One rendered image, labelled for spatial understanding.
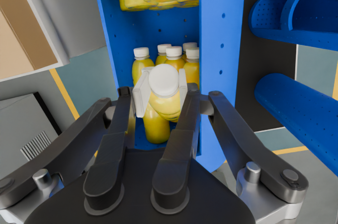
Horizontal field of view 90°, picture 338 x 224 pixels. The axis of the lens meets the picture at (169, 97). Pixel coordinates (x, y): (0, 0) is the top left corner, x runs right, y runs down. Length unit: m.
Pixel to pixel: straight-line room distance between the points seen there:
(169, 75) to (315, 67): 1.80
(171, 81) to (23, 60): 0.40
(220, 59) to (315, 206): 3.01
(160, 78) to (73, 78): 1.63
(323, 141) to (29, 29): 1.15
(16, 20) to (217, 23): 0.45
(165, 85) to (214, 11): 0.13
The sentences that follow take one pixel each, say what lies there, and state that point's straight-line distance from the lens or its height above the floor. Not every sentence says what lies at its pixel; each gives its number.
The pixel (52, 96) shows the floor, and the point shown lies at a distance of 2.02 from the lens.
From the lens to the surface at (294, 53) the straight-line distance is 1.63.
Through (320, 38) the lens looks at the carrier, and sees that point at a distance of 0.89.
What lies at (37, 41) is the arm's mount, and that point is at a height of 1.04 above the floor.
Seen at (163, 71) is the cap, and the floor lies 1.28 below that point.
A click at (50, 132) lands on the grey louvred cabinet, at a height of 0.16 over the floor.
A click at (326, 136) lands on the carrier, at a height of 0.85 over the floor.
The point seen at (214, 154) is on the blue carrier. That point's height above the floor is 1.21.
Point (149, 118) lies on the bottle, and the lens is 0.42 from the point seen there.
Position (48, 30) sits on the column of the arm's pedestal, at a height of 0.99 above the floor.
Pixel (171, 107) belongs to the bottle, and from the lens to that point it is 0.25.
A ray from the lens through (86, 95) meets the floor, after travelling 1.83.
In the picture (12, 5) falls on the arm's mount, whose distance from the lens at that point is 0.57.
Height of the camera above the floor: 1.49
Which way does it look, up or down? 66 degrees down
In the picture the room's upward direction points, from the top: 176 degrees counter-clockwise
